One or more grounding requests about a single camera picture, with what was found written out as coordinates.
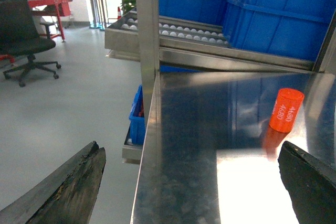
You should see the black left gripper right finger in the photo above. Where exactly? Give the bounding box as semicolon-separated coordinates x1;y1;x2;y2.
278;141;335;223

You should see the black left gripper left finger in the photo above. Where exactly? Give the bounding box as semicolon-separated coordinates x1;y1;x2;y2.
1;141;106;223

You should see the orange cylindrical capacitor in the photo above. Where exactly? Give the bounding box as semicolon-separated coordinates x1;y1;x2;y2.
269;88;305;133

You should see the small blue bin lower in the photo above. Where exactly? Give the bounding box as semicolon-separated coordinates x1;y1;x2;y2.
129;85;145;145

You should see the stainless steel flow rack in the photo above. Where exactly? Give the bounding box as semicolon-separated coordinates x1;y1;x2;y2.
104;0;336;166

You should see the black office chair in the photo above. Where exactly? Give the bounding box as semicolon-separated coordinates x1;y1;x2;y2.
1;0;61;87

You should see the large blue crate right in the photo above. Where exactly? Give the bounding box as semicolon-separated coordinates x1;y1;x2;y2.
222;0;335;61

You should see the red metal frame table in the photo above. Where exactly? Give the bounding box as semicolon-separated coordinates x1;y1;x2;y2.
1;0;72;62

